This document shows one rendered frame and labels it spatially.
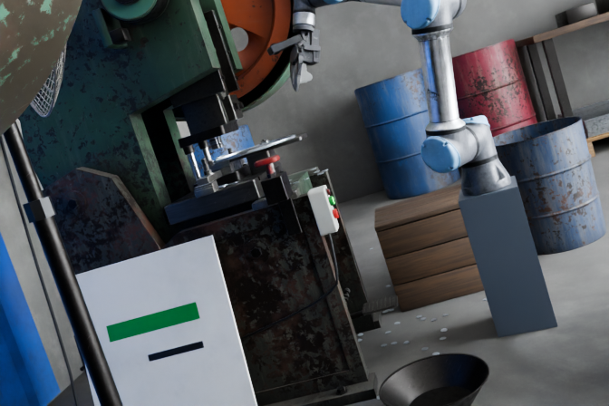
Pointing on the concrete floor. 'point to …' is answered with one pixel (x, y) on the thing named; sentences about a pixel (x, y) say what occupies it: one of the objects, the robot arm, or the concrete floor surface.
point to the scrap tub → (555, 183)
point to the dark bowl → (436, 381)
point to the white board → (169, 329)
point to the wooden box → (427, 249)
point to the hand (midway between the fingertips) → (294, 87)
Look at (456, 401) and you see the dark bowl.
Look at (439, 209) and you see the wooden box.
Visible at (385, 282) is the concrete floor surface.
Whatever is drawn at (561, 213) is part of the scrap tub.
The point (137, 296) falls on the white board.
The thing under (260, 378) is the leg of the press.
